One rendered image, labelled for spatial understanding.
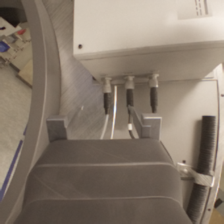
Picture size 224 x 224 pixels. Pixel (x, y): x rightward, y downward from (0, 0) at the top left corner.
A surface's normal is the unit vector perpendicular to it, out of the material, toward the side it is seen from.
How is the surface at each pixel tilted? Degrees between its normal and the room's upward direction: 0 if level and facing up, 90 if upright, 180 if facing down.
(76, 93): 90
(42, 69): 90
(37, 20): 90
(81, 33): 90
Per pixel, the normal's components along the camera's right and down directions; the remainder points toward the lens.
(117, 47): -0.18, -0.11
